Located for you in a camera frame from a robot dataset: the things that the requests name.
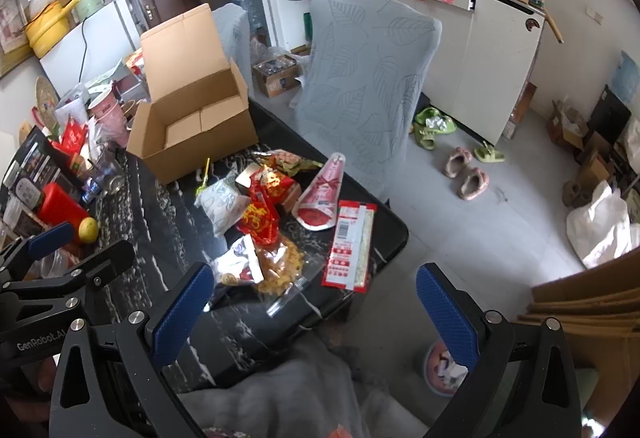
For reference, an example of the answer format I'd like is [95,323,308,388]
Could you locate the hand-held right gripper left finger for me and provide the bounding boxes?
[49,262,216,438]

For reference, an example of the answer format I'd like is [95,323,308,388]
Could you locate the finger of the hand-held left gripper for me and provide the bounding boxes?
[0,238,136,313]
[0,221,76,281]

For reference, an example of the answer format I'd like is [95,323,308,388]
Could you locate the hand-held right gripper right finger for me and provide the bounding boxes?
[416,262,587,438]

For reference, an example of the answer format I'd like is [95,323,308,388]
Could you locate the silver snack packet red label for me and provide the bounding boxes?
[209,234,266,286]

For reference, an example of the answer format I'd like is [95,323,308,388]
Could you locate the clear bag of yellow crackers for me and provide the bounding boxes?
[252,238,307,296]

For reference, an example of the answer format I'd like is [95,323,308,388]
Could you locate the white snack bag line drawing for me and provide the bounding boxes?
[194,170,251,239]

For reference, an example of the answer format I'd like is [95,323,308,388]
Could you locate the red snack bag yellow print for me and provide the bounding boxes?
[236,168,302,249]

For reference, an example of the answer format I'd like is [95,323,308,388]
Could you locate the long red white packet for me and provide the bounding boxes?
[321,199,377,292]

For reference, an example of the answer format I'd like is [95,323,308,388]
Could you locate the pink stand-up pouch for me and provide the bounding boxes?
[291,153,347,232]

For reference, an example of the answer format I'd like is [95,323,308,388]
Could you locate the green snack packet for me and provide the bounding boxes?
[260,149,325,176]

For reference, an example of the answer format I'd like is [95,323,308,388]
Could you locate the red lidded container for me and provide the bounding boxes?
[37,183,88,231]

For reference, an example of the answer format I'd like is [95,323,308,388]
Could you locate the yellow lemon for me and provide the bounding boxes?
[77,216,99,243]

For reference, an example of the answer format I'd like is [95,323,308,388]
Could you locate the pink bowl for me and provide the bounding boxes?
[424,340,471,396]

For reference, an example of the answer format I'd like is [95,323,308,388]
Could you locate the plastic water bottle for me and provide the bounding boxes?
[80,170,126,205]

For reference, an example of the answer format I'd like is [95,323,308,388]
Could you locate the black printed box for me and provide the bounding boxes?
[0,125,76,219]

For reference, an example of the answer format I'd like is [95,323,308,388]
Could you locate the red paper packet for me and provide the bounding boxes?
[50,118,91,153]

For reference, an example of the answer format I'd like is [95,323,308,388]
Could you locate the pink paper cup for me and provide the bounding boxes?
[87,86,121,121]
[95,100,132,149]

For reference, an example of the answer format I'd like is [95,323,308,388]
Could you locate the pink fluffy slipper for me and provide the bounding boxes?
[459,168,490,201]
[444,147,474,177]

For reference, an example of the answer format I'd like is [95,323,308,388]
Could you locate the grey fleece clothing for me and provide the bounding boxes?
[177,333,451,438]

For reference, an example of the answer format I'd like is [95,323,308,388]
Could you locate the round woven mat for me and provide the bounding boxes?
[35,76,61,116]

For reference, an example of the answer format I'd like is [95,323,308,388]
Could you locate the stack of cardboard sheets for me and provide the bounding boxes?
[517,248,640,419]

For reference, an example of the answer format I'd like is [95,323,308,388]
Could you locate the green slipper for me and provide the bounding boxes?
[472,141,506,163]
[411,108,458,151]

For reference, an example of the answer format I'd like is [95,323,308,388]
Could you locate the white plastic bag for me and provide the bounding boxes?
[566,180,640,269]

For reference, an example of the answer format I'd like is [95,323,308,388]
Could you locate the white refrigerator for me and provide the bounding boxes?
[39,0,143,98]

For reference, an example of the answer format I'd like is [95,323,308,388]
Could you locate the yellow pot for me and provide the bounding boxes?
[25,0,81,60]

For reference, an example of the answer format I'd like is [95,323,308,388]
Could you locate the framed picture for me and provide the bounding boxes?
[0,0,33,78]

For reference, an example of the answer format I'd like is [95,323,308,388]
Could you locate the brown cardboard box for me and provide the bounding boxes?
[547,100,588,149]

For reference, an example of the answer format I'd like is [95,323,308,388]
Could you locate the cardboard box with jars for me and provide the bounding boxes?
[251,55,306,98]

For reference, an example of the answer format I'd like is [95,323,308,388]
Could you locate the chair with grey leaf cover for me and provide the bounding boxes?
[212,4,253,73]
[291,0,444,196]

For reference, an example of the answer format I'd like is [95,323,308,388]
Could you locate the black flat board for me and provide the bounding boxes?
[590,85,632,143]

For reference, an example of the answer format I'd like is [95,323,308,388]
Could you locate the white cabinet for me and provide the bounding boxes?
[367,0,546,146]

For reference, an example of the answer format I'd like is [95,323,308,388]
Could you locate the black power cable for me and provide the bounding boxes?
[80,0,118,83]

